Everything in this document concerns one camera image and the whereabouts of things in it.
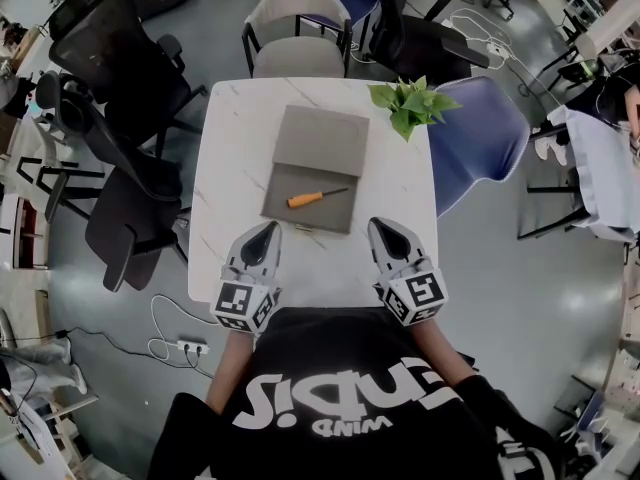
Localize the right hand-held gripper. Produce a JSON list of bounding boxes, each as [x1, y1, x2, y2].
[[367, 217, 448, 328]]

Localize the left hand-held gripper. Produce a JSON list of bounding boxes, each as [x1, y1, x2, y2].
[[210, 220, 284, 338]]

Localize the orange handled screwdriver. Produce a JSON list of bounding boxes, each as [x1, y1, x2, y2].
[[285, 187, 350, 210]]

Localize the grey container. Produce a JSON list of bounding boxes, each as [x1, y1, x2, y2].
[[259, 104, 372, 236]]

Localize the person's left forearm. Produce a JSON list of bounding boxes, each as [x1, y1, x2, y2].
[[204, 326, 262, 415]]

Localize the person's right forearm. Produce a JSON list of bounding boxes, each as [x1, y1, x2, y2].
[[408, 316, 475, 390]]

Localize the white power strip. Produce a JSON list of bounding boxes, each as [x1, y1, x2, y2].
[[176, 337, 212, 356]]

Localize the person's black printed shirt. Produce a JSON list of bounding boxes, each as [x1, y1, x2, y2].
[[147, 306, 569, 480]]

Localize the black mesh office chair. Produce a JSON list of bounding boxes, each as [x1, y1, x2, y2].
[[47, 0, 209, 160], [34, 70, 192, 294]]

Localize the blue fabric chair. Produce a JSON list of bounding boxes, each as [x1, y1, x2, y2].
[[428, 75, 532, 220]]

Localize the green leafy plant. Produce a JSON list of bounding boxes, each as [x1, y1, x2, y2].
[[367, 74, 464, 144]]

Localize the beige upholstered chair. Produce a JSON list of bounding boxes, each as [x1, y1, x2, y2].
[[241, 0, 354, 80]]

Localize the table with white cloth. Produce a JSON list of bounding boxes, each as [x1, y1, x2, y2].
[[519, 104, 640, 243]]

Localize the black cable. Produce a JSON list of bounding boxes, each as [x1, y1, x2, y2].
[[53, 325, 216, 380]]

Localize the black stool frame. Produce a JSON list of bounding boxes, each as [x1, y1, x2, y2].
[[16, 156, 107, 205]]

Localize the white cable bundle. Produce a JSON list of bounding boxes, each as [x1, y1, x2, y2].
[[448, 6, 519, 72]]

